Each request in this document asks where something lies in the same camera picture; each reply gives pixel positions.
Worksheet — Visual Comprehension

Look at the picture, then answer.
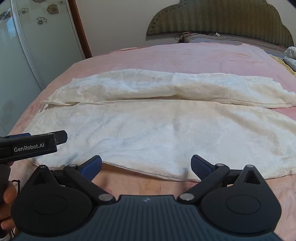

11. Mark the pink blanket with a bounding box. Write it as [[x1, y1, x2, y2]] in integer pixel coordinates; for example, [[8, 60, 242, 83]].
[[7, 43, 296, 241]]

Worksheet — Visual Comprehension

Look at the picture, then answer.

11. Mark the frosted glass wardrobe door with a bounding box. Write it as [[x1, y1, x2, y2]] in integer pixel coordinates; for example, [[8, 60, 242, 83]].
[[0, 0, 86, 137]]

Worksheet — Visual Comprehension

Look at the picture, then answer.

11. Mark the white crumpled cloth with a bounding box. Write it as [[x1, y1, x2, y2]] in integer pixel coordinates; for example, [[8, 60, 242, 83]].
[[283, 46, 296, 70]]

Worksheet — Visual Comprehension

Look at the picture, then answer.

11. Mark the brown wooden door frame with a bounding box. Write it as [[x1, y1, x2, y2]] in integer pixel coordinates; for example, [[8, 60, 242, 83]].
[[68, 0, 93, 59]]

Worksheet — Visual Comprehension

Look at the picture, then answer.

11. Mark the person's left hand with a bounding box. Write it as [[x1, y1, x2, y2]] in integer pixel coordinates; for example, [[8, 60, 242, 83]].
[[0, 182, 18, 230]]

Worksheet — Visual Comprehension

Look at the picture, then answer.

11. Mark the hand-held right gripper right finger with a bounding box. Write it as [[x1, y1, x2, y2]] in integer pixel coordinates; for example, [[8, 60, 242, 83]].
[[178, 155, 265, 205]]

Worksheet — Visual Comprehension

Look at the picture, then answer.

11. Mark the green striped headboard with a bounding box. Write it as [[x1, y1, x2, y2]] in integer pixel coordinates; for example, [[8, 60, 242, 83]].
[[146, 0, 295, 45]]

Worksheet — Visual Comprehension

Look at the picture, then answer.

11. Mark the yellow cloth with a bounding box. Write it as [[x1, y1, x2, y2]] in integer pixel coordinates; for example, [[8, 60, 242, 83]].
[[269, 54, 296, 76]]

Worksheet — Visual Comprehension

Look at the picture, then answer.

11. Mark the grey patterned pillow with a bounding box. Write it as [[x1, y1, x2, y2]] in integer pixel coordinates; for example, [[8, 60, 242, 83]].
[[183, 32, 288, 57]]

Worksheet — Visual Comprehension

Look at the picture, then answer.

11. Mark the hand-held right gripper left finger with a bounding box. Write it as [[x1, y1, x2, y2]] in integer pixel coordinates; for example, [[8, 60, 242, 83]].
[[32, 155, 116, 205]]

